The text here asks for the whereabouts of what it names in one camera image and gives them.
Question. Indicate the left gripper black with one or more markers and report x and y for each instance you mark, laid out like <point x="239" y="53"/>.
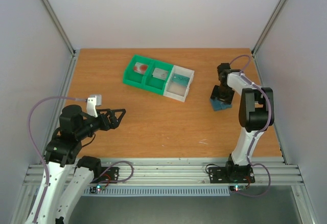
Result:
<point x="115" y="123"/>

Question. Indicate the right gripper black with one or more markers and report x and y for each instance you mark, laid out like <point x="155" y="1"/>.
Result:
<point x="220" y="96"/>

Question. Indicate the teal leather card holder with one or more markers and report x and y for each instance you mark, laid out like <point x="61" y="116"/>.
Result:
<point x="218" y="105"/>

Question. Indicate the white translucent bin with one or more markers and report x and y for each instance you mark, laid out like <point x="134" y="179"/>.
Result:
<point x="176" y="91"/>

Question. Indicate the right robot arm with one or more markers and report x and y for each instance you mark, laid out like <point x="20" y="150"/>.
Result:
<point x="256" y="114"/>

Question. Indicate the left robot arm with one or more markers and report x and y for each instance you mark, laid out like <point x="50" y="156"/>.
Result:
<point x="64" y="177"/>

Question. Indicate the teal VIP card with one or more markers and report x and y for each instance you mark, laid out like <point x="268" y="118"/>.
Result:
<point x="180" y="79"/>

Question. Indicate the card with red circles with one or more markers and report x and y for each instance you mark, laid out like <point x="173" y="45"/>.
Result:
<point x="140" y="68"/>

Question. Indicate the grey card in bin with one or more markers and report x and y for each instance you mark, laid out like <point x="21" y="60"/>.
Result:
<point x="160" y="74"/>

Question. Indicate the green bin middle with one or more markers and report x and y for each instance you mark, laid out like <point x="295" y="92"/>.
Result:
<point x="153" y="84"/>

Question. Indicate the green bin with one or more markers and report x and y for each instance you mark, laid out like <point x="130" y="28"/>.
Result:
<point x="132" y="78"/>
<point x="153" y="84"/>

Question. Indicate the green bin left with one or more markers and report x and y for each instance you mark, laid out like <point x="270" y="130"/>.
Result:
<point x="132" y="78"/>

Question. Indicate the left status board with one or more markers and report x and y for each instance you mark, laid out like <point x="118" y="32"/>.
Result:
<point x="96" y="189"/>

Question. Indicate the status board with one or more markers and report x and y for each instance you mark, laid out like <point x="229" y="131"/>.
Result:
<point x="96" y="189"/>
<point x="237" y="188"/>

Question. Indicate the right status board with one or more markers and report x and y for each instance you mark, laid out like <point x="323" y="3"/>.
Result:
<point x="237" y="188"/>

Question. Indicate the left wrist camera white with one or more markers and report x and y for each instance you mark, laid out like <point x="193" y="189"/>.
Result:
<point x="92" y="102"/>

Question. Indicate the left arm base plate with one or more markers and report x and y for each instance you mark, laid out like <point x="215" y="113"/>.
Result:
<point x="109" y="176"/>

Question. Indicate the left aluminium frame post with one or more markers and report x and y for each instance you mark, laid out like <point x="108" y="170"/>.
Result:
<point x="58" y="25"/>

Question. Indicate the aluminium frame post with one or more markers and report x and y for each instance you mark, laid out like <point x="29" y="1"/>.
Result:
<point x="268" y="26"/>
<point x="58" y="25"/>

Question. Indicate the grey slotted cable duct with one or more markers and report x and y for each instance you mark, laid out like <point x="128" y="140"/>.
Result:
<point x="152" y="191"/>

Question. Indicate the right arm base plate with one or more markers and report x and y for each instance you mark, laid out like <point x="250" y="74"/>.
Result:
<point x="230" y="174"/>

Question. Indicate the aluminium rail front frame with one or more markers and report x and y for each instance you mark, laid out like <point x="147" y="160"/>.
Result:
<point x="192" y="171"/>

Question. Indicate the right aluminium frame post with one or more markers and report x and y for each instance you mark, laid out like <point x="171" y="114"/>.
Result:
<point x="268" y="26"/>

